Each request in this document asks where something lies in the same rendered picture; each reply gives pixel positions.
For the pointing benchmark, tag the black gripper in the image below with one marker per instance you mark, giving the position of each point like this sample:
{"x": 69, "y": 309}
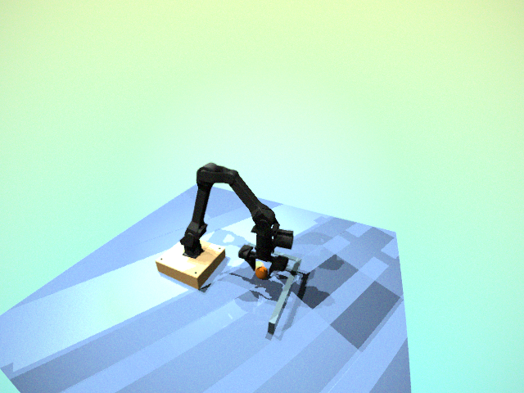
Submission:
{"x": 278, "y": 262}

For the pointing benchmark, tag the clear l-shaped low wall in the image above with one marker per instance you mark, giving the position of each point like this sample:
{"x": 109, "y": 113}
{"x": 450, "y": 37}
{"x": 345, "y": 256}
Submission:
{"x": 285, "y": 290}

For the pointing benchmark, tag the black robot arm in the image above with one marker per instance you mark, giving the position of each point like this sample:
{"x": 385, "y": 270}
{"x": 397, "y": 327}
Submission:
{"x": 262, "y": 215}

